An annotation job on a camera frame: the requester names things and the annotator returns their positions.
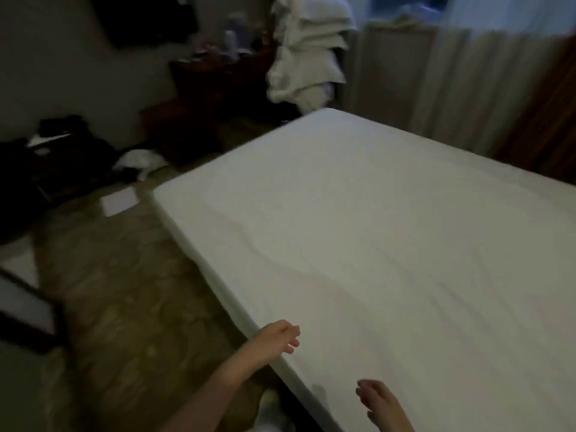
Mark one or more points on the person's left hand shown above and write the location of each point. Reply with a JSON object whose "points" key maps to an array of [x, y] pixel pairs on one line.
{"points": [[267, 344]]}

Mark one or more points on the person's right hand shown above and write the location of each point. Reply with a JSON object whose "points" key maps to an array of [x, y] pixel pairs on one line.
{"points": [[387, 407]]}

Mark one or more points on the person's right fingers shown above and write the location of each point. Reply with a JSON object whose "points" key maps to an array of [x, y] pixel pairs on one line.
{"points": [[366, 393]]}

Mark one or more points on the person's left fingers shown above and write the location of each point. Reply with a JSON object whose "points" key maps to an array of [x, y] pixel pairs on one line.
{"points": [[290, 338]]}

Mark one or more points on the person's left forearm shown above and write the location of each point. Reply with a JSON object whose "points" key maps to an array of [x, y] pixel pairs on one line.
{"points": [[211, 395]]}

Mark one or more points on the white bed mattress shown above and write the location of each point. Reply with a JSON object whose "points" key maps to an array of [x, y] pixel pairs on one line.
{"points": [[387, 247]]}

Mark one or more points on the white square paper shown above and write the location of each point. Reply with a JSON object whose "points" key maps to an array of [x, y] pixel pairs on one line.
{"points": [[119, 202]]}

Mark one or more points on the white crumpled cloth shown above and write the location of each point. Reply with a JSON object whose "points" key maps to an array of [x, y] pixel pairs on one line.
{"points": [[137, 161]]}

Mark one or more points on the dark wooden stool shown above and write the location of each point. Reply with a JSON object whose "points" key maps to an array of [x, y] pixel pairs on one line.
{"points": [[180, 130]]}

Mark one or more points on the dark wooden desk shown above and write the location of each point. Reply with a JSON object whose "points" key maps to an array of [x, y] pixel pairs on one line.
{"points": [[220, 80]]}

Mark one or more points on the black open luggage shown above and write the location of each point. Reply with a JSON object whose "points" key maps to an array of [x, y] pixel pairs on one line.
{"points": [[54, 175]]}

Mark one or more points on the pile of white bedding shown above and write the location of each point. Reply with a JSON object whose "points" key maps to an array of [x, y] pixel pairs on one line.
{"points": [[306, 49]]}

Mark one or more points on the clear plastic bottle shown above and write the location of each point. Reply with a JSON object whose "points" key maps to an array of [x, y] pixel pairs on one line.
{"points": [[231, 42]]}

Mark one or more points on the white curtain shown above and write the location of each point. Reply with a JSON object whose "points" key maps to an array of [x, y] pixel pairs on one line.
{"points": [[450, 80]]}

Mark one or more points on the white paper sheet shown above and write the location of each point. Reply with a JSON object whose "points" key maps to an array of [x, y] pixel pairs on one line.
{"points": [[47, 140]]}

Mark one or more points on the brown curtain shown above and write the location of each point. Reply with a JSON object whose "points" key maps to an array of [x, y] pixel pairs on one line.
{"points": [[544, 116]]}

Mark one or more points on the window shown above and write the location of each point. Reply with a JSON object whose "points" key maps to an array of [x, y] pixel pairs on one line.
{"points": [[407, 5]]}

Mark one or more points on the dark wooden furniture frame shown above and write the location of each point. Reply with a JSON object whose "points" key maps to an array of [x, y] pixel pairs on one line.
{"points": [[31, 319]]}

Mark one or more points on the black wall television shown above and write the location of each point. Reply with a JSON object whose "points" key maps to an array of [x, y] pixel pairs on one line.
{"points": [[144, 17]]}

